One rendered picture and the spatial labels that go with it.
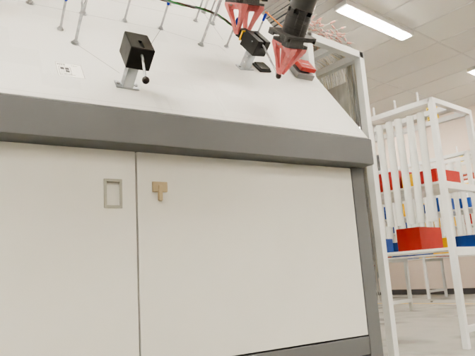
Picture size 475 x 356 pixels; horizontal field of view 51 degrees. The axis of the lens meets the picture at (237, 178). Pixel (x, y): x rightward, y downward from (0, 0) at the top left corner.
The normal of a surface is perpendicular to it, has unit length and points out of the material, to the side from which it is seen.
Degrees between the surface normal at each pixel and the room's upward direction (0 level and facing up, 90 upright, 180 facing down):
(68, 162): 90
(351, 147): 90
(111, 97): 53
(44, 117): 90
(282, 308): 90
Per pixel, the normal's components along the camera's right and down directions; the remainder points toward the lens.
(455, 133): -0.77, -0.07
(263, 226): 0.51, -0.20
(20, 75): 0.37, -0.74
